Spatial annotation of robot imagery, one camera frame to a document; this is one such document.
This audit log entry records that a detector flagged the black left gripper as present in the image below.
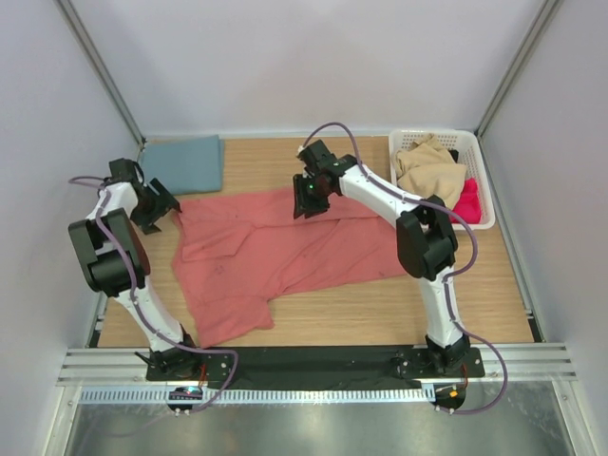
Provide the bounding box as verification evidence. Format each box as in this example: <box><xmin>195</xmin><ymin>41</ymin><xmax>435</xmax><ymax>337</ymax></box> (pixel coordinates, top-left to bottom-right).
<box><xmin>131</xmin><ymin>180</ymin><xmax>181</xmax><ymax>235</ymax></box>

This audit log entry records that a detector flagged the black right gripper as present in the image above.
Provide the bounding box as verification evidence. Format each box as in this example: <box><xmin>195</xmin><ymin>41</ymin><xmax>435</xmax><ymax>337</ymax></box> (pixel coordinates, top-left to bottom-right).
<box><xmin>293</xmin><ymin>174</ymin><xmax>332</xmax><ymax>219</ymax></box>

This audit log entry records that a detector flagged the salmon red t-shirt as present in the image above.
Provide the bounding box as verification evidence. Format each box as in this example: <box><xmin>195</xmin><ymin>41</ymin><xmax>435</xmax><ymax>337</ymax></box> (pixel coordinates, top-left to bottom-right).
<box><xmin>172</xmin><ymin>188</ymin><xmax>405</xmax><ymax>348</ymax></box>

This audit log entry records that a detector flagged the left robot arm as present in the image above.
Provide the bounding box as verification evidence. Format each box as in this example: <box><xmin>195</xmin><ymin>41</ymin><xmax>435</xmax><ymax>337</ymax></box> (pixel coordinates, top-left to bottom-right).
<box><xmin>68</xmin><ymin>159</ymin><xmax>201</xmax><ymax>381</ymax></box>

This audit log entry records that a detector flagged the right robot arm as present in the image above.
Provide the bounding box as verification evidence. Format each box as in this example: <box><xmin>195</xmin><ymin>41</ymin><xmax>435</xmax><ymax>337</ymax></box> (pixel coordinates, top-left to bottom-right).
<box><xmin>293</xmin><ymin>141</ymin><xmax>470</xmax><ymax>376</ymax></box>

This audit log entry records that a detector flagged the folded blue-grey t-shirt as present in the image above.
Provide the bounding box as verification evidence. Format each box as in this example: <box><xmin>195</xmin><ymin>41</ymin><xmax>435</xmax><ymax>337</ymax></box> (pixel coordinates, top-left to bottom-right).
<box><xmin>140</xmin><ymin>135</ymin><xmax>224</xmax><ymax>195</ymax></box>

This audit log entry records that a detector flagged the beige t-shirt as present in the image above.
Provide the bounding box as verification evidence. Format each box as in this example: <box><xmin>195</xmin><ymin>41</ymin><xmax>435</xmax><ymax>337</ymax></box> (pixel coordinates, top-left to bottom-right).
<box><xmin>392</xmin><ymin>134</ymin><xmax>466</xmax><ymax>209</ymax></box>

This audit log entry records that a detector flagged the black garment in basket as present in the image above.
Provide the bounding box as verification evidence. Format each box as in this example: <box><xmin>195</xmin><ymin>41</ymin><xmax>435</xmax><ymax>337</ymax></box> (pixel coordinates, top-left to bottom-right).
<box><xmin>448</xmin><ymin>149</ymin><xmax>460</xmax><ymax>162</ymax></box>

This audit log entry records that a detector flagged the magenta pink t-shirt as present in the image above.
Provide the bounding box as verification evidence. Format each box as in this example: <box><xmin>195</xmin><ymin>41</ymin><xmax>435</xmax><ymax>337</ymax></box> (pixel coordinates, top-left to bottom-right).
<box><xmin>453</xmin><ymin>178</ymin><xmax>482</xmax><ymax>224</ymax></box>

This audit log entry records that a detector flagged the white plastic laundry basket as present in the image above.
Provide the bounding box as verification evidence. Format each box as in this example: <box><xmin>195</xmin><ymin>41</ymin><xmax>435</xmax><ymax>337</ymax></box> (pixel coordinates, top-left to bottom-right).
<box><xmin>388</xmin><ymin>128</ymin><xmax>496</xmax><ymax>230</ymax></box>

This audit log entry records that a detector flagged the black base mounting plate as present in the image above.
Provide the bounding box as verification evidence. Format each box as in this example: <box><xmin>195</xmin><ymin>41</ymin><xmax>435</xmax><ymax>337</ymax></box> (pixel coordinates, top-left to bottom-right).
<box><xmin>137</xmin><ymin>345</ymin><xmax>485</xmax><ymax>391</ymax></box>

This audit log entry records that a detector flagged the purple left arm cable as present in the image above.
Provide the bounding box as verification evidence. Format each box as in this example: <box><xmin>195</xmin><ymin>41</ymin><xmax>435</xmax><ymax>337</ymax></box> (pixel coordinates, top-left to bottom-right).
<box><xmin>68</xmin><ymin>175</ymin><xmax>238</xmax><ymax>417</ymax></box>

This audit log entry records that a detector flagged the aluminium front rail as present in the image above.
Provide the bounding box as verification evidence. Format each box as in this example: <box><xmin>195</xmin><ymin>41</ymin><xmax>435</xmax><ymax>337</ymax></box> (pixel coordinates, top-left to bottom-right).
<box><xmin>56</xmin><ymin>343</ymin><xmax>577</xmax><ymax>386</ymax></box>

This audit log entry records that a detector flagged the left aluminium frame post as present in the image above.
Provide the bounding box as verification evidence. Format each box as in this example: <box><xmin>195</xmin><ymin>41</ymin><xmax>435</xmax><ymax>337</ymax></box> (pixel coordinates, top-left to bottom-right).
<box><xmin>55</xmin><ymin>0</ymin><xmax>146</xmax><ymax>151</ymax></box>

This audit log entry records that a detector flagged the aluminium frame post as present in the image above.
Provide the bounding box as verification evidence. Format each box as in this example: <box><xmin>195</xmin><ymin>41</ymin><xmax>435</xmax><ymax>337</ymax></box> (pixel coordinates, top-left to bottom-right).
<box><xmin>55</xmin><ymin>0</ymin><xmax>146</xmax><ymax>151</ymax></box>
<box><xmin>475</xmin><ymin>0</ymin><xmax>563</xmax><ymax>140</ymax></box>

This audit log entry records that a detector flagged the perforated cable duct strip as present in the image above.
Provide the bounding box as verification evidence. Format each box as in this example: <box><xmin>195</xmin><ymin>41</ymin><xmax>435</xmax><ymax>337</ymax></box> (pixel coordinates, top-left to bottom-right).
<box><xmin>79</xmin><ymin>385</ymin><xmax>435</xmax><ymax>406</ymax></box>

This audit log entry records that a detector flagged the right aluminium frame post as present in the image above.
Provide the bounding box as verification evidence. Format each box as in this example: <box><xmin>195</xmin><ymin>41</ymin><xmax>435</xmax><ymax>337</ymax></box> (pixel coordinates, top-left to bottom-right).
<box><xmin>475</xmin><ymin>0</ymin><xmax>563</xmax><ymax>140</ymax></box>

